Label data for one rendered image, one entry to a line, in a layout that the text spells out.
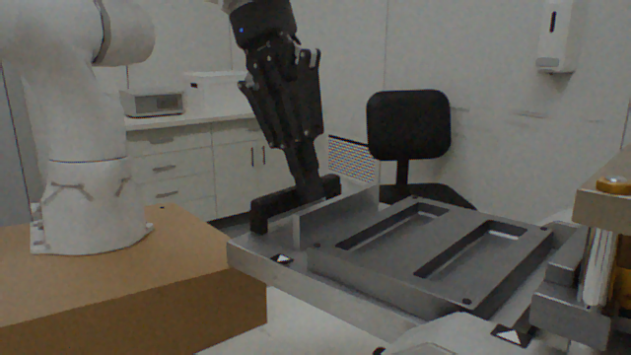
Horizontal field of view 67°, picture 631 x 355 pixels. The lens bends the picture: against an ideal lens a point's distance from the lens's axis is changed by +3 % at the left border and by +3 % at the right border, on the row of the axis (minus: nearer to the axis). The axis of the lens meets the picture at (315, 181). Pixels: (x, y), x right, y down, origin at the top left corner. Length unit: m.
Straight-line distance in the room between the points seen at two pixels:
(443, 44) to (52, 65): 1.94
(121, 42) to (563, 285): 0.67
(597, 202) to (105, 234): 0.67
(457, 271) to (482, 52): 1.88
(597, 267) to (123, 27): 0.69
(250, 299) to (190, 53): 2.74
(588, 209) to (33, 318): 0.56
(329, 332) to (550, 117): 1.57
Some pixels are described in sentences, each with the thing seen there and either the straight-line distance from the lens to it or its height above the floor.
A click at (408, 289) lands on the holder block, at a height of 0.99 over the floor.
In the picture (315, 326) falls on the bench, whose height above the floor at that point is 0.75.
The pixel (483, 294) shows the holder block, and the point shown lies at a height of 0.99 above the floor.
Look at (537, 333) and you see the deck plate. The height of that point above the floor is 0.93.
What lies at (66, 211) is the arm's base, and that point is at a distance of 0.80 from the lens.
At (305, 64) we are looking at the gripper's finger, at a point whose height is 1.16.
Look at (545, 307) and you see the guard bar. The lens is 0.31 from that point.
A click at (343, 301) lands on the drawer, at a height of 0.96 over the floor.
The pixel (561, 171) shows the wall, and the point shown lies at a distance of 2.15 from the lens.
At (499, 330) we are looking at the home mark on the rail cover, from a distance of 0.35.
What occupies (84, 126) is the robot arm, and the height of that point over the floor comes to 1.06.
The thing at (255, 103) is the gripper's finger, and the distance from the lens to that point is 0.59.
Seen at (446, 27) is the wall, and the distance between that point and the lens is 2.41.
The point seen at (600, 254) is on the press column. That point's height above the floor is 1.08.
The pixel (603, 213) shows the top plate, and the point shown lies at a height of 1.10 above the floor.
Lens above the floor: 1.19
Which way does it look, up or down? 17 degrees down
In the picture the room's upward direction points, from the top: straight up
